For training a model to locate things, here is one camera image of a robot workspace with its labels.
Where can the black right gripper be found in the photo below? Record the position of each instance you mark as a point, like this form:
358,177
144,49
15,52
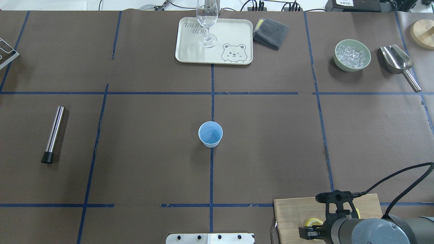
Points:
324,231

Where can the lemon slice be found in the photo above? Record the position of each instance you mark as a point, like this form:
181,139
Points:
313,222

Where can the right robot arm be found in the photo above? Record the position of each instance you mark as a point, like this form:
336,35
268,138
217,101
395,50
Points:
343,225

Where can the light blue cup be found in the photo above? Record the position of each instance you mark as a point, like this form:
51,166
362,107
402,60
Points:
210,133

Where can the bamboo cutting board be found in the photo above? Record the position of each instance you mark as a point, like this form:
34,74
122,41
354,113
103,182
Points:
292,213

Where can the green bowl of ice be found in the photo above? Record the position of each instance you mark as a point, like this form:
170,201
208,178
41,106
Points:
351,55

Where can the steel ice scoop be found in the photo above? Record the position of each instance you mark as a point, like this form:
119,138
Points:
398,62

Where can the cream bear tray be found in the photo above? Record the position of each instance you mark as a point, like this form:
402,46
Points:
234,42

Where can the grey folded cloth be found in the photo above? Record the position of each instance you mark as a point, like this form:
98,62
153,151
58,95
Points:
270,33

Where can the round wooden stand base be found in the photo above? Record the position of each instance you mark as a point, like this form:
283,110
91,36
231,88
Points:
422,32

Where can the clear wine glass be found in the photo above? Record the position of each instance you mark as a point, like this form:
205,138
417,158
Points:
207,12

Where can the steel muddler black tip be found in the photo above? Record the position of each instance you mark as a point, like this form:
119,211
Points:
47,157

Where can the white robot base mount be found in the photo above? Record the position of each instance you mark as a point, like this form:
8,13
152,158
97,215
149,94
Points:
210,238

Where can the white wire cup rack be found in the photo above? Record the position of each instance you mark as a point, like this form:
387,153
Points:
7,54

